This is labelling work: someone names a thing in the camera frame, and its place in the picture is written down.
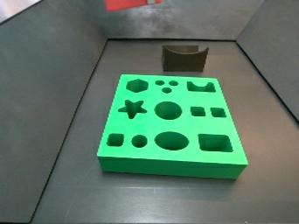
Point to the red double-square block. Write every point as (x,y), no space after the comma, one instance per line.
(117,5)

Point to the green foam shape board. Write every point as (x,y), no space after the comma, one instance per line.
(170,128)

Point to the black curved cradle block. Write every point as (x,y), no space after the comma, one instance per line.
(184,58)

